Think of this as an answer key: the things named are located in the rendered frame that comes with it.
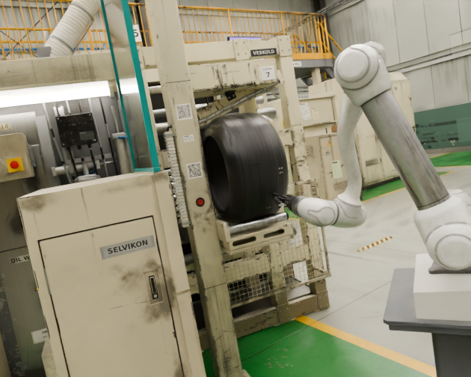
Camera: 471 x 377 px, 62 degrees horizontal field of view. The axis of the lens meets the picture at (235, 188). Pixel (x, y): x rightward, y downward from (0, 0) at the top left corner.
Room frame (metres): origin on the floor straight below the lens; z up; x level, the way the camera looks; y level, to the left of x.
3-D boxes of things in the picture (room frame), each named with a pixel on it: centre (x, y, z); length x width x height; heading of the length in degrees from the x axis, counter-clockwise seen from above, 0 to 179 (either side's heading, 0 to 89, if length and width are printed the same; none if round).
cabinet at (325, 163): (6.68, -1.67, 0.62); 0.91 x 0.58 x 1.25; 122
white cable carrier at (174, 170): (1.93, 0.28, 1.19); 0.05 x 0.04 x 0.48; 20
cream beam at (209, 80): (2.41, -0.05, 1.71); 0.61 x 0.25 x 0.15; 110
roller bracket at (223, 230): (2.03, 0.14, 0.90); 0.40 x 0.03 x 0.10; 20
